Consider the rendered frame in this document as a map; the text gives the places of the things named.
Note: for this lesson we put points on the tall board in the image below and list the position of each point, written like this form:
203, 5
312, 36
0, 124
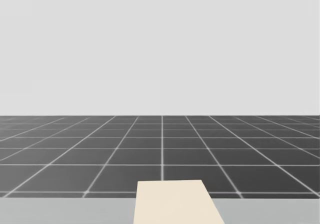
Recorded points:
172, 204

